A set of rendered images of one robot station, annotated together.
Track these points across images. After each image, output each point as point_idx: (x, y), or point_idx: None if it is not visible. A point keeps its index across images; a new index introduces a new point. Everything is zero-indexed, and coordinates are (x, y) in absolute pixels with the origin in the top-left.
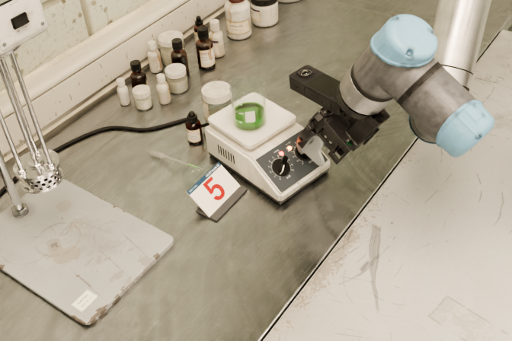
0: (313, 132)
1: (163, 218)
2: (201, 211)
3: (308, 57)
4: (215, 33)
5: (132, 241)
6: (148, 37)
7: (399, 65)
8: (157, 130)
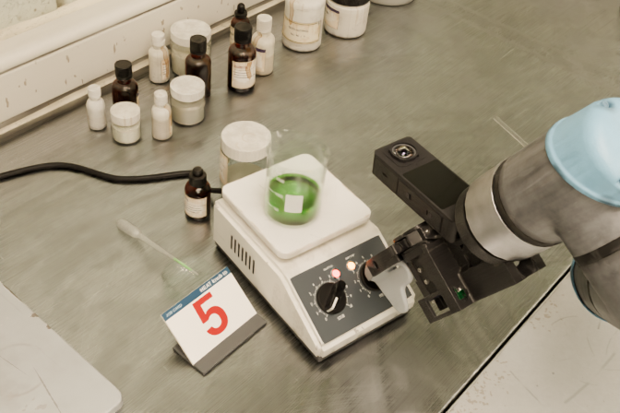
0: (399, 260)
1: (113, 352)
2: (182, 350)
3: (404, 100)
4: (262, 37)
5: (49, 390)
6: (155, 24)
7: (600, 198)
8: (138, 183)
